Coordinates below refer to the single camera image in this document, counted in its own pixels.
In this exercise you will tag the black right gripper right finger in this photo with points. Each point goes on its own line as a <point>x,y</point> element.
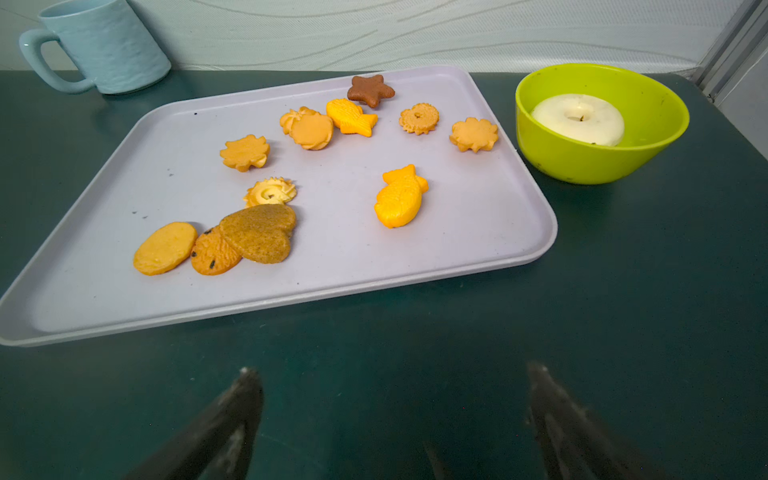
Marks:
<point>572,441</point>

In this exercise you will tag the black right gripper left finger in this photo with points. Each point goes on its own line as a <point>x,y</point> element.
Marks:
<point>218,444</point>

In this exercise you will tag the lavender plastic tray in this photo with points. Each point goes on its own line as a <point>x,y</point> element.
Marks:
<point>483,211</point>

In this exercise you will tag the cream swirl cookie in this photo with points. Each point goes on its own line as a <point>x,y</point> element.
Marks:
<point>270,191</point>

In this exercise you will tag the large yellow fish cookie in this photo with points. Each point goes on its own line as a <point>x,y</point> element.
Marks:
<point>399,201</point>

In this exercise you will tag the round apple shaped cookie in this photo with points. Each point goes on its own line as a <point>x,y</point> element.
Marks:
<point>312,132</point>

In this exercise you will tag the chocolate chip round cookie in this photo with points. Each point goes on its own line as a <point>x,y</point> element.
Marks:
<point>212,255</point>

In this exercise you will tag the plain round yellow cookie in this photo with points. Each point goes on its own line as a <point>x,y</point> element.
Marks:
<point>165,249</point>

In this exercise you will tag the brown heart cookie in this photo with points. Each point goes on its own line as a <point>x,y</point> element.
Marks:
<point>261,233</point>

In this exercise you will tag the swirl piped cookie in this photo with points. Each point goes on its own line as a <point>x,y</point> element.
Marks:
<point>288,119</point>

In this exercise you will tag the green plastic bowl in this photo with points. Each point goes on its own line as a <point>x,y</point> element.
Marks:
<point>654,117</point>

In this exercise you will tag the small yellow fish cookie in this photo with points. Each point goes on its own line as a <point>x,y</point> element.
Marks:
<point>350,117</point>

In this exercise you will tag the brown star cookie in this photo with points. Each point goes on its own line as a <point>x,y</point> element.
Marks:
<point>369,90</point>

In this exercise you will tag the light blue ceramic mug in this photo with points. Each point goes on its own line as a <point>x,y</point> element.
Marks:
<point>107,42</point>

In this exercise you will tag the ring flower cookie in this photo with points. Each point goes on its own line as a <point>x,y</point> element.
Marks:
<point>420,119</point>

